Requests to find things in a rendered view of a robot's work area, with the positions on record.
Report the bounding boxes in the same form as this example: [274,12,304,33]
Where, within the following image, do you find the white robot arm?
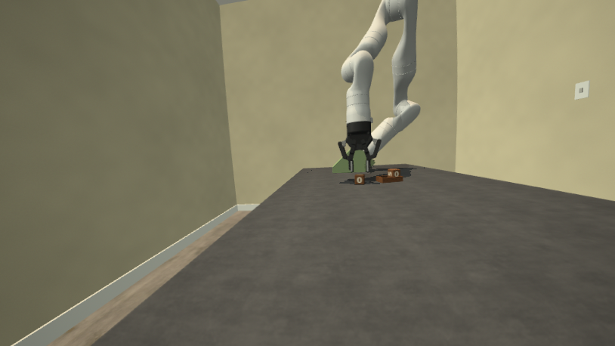
[341,0,421,151]

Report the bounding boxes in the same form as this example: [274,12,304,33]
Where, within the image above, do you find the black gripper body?
[345,121,372,150]

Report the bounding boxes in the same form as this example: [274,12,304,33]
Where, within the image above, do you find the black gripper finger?
[338,140,357,172]
[361,138,382,172]

